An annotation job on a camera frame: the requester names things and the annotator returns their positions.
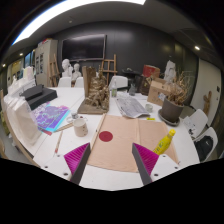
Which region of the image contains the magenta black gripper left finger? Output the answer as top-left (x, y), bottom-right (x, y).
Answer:
top-left (64, 143), bottom-right (91, 185)

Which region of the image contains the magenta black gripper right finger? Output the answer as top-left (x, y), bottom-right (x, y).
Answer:
top-left (132, 143), bottom-right (159, 185)

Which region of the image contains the clear water bottle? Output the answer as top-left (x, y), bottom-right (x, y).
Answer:
top-left (111, 79), bottom-right (117, 97)

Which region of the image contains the yellow plastic bottle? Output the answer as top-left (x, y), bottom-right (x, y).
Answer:
top-left (153, 129), bottom-right (176, 155)

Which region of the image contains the wooden stick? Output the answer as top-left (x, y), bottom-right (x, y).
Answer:
top-left (55, 131), bottom-right (63, 154)

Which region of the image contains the white ceramic mug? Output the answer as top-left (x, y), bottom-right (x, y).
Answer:
top-left (73, 118), bottom-right (88, 137)

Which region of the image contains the brown cardboard sheet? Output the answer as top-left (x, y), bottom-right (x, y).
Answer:
top-left (88, 115), bottom-right (169, 172)

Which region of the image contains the red round sticker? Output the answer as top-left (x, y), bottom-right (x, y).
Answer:
top-left (99, 131), bottom-right (113, 142)

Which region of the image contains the small paint cup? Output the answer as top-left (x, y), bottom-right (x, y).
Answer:
top-left (71, 112), bottom-right (79, 119)

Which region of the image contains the colourful purple painting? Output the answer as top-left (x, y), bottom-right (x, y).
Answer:
top-left (33, 102), bottom-right (70, 134)

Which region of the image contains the small white cup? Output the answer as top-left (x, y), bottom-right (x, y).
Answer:
top-left (145, 104), bottom-right (153, 113)

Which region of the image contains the grey flower pot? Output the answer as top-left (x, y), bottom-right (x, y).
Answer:
top-left (158, 98), bottom-right (184, 126)

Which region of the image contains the folded newspaper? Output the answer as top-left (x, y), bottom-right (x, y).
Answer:
top-left (115, 94), bottom-right (149, 118)

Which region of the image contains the white chair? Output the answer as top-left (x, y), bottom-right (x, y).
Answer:
top-left (58, 77), bottom-right (71, 87)
top-left (183, 109), bottom-right (208, 138)
top-left (109, 76), bottom-right (128, 89)
top-left (193, 127), bottom-right (218, 162)

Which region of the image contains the brown wooden sculpture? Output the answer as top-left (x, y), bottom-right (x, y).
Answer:
top-left (78, 66), bottom-right (110, 114)

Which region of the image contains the white canvas stack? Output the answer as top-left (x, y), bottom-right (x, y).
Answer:
top-left (4, 95), bottom-right (41, 146)

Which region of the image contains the white chair right near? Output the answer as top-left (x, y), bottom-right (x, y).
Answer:
top-left (193, 127), bottom-right (218, 162)

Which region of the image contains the cardboard box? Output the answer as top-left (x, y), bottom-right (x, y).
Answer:
top-left (147, 78), bottom-right (171, 106)

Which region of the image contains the black flat box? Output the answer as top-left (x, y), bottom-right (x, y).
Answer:
top-left (22, 84), bottom-right (57, 110)

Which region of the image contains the white chair far left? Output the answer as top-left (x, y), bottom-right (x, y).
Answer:
top-left (58, 77), bottom-right (71, 87)

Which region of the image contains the dried brown plant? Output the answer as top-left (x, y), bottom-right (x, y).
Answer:
top-left (168, 71), bottom-right (192, 106)

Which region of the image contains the white plaster bust right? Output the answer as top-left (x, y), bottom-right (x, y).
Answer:
top-left (72, 63), bottom-right (82, 81)

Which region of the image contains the white plaster bust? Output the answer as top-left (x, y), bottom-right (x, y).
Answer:
top-left (62, 59), bottom-right (73, 77)
top-left (72, 63), bottom-right (82, 81)

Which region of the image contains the white plaster statue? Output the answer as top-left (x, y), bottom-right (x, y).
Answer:
top-left (164, 61), bottom-right (176, 82)

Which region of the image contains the white plaster bust left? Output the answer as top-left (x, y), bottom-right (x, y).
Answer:
top-left (62, 59), bottom-right (73, 77)

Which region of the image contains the red box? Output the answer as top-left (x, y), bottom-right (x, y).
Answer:
top-left (143, 65), bottom-right (160, 77)

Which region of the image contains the wooden easel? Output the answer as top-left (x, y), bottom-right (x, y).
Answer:
top-left (101, 54), bottom-right (117, 80)

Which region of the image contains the white cabinet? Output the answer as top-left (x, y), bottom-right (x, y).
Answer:
top-left (35, 39), bottom-right (58, 87)

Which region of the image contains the black wall screen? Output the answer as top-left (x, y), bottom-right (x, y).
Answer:
top-left (62, 34), bottom-right (106, 61)

